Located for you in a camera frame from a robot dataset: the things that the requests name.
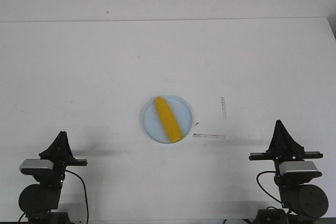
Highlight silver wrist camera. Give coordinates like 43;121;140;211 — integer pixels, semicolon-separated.
279;161;322;185

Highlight light blue plate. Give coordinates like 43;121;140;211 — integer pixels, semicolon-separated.
141;95;194;144

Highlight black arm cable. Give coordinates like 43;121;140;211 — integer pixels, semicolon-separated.
64;170;89;223
256;170;286;208

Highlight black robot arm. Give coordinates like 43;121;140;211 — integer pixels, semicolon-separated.
18;131;89;223
249;120;329;223

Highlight yellow corn cob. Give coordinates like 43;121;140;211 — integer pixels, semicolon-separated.
154;97;183;143

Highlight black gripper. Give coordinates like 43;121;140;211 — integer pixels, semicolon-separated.
39;131;88;167
249;120;323;161

